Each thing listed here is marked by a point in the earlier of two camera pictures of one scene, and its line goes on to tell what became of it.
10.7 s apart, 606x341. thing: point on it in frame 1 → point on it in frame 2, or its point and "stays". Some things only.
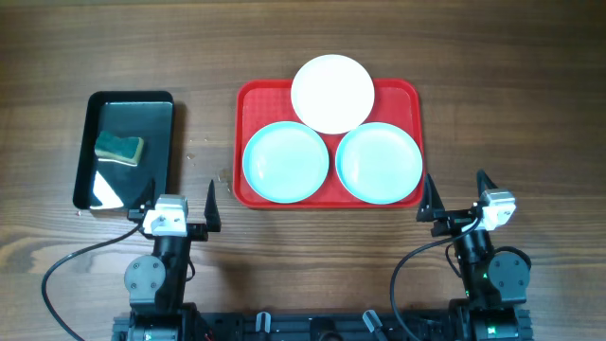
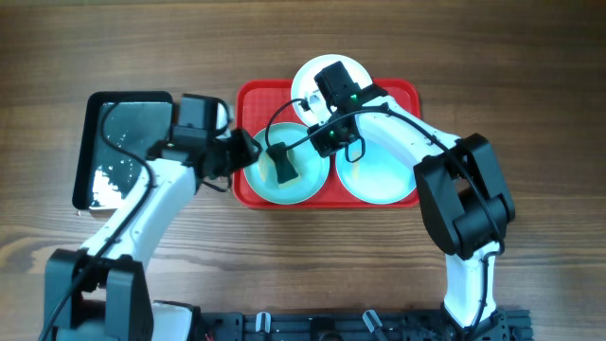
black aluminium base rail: x=217 y=326 stays
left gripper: x=195 y=227 → x=242 y=148
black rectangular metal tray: x=127 y=151 stays
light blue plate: x=286 y=162 stays
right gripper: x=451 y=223 → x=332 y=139
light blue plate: x=379 y=163 stays
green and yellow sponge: x=127 y=151 → x=268 y=172
